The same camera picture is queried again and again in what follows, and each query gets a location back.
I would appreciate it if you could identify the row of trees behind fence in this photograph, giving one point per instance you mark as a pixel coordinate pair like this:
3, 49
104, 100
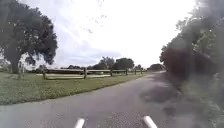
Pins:
123, 63

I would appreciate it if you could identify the grey paved path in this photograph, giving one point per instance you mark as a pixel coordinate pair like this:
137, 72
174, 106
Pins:
110, 106

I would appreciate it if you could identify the robot's own part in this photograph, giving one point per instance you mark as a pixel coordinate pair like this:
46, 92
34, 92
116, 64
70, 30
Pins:
79, 123
149, 122

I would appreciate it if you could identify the dense trees and bushes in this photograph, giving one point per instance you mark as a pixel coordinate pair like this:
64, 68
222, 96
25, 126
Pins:
186, 60

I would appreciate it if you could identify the grass field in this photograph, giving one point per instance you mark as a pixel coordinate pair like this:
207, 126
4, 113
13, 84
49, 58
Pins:
40, 88

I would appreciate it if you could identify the large broad tree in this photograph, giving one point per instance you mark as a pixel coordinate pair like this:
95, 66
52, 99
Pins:
23, 33

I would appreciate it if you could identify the grass verge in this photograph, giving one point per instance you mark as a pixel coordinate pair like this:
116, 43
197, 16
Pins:
207, 100

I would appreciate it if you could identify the wooden rail fence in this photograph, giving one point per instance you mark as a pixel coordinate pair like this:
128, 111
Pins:
85, 73

